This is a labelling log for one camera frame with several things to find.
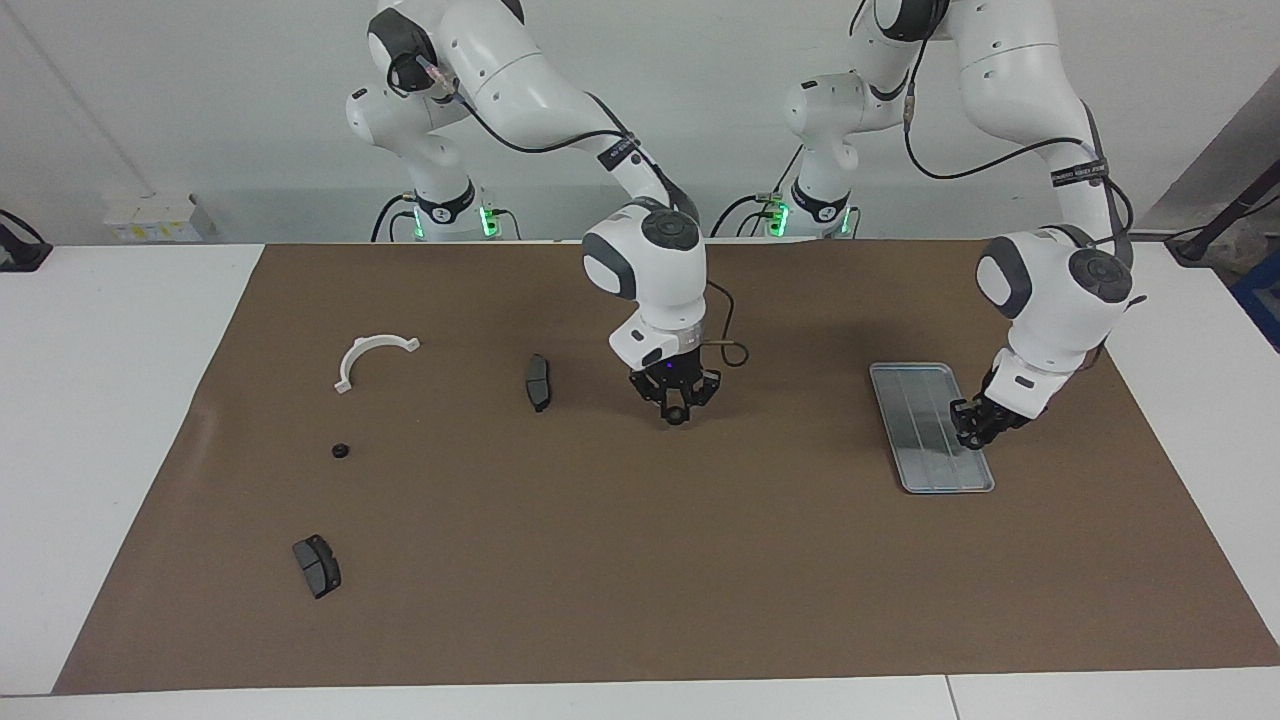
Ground white cardboard box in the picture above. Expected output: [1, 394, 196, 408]
[103, 195, 216, 244]

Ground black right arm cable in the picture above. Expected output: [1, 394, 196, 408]
[390, 55, 749, 368]

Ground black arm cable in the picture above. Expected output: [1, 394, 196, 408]
[850, 0, 1149, 311]
[390, 55, 749, 368]

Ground brown table mat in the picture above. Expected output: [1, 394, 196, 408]
[52, 240, 1280, 696]

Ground silver metal tray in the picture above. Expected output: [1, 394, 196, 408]
[868, 362, 997, 495]

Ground black clamp mount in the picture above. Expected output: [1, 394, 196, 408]
[0, 208, 53, 273]

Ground black stand pole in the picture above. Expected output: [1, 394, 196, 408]
[1165, 160, 1280, 266]

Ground blue crate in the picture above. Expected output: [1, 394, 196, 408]
[1230, 250, 1280, 351]

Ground black base cable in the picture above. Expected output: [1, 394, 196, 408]
[710, 190, 779, 239]
[370, 193, 415, 243]

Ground white curved plastic bracket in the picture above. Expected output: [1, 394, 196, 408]
[333, 335, 421, 394]

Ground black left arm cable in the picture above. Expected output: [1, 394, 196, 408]
[850, 0, 1149, 311]

